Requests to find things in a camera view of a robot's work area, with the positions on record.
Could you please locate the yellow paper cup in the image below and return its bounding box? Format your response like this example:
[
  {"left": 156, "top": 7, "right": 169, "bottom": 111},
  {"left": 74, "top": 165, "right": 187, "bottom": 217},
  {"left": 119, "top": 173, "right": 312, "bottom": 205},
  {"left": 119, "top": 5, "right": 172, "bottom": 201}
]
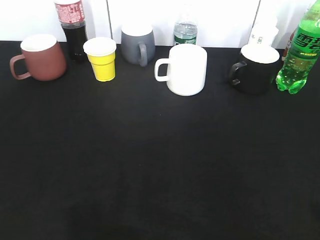
[{"left": 83, "top": 37, "right": 117, "bottom": 82}]

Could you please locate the green soda bottle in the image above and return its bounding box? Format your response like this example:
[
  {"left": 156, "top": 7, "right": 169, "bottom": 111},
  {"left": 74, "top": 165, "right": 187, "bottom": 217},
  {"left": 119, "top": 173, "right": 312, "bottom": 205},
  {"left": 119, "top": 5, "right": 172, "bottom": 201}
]
[{"left": 276, "top": 0, "right": 320, "bottom": 95}]

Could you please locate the white ceramic mug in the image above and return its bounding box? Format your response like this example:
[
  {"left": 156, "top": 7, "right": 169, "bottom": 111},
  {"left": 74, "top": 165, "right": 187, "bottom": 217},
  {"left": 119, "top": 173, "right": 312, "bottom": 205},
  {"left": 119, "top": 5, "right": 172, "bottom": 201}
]
[{"left": 154, "top": 43, "right": 208, "bottom": 97}]

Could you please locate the grey ceramic mug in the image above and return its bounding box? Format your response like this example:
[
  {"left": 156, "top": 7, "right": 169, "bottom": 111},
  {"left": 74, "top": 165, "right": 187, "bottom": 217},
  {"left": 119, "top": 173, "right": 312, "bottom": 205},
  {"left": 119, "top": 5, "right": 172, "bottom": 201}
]
[{"left": 120, "top": 22, "right": 156, "bottom": 67}]

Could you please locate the clear water bottle green label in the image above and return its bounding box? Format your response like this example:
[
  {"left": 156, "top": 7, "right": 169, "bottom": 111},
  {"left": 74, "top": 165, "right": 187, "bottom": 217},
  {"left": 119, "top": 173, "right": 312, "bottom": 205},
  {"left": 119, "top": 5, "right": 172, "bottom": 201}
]
[{"left": 173, "top": 3, "right": 198, "bottom": 46}]

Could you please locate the black ceramic mug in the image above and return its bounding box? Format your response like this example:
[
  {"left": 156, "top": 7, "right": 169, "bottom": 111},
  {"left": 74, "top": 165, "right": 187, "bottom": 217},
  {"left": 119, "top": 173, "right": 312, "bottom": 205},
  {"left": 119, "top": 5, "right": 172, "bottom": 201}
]
[{"left": 227, "top": 43, "right": 280, "bottom": 95}]

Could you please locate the brown ceramic mug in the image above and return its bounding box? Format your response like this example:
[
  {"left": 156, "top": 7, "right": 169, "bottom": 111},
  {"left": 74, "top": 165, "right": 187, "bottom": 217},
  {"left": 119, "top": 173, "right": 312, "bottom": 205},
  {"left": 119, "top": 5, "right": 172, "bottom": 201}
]
[{"left": 9, "top": 33, "right": 67, "bottom": 82}]

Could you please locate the small white plastic bottle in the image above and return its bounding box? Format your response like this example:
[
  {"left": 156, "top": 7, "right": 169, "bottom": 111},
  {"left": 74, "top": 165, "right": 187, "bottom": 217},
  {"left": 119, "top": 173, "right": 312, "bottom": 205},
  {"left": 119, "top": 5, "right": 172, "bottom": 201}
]
[{"left": 248, "top": 23, "right": 279, "bottom": 46}]

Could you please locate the cola bottle red label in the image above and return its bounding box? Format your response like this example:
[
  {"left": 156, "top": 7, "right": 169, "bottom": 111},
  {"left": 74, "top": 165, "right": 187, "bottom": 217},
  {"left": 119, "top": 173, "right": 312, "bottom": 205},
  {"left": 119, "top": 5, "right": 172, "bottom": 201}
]
[{"left": 53, "top": 0, "right": 88, "bottom": 63}]

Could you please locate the brown tea bottle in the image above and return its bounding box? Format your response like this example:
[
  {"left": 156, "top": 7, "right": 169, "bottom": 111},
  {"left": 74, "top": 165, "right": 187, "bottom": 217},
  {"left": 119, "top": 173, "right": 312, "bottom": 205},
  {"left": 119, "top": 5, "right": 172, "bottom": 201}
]
[{"left": 281, "top": 29, "right": 297, "bottom": 62}]

